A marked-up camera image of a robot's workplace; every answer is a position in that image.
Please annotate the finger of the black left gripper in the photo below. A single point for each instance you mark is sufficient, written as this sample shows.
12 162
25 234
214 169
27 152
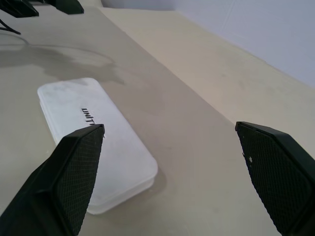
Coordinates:
19 7
70 7

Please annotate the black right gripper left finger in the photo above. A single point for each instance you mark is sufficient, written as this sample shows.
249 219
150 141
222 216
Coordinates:
56 186

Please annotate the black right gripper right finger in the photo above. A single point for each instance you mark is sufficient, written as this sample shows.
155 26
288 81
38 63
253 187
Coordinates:
283 177

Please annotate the white plastic pencil case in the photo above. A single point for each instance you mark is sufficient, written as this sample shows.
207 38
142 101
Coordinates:
73 98

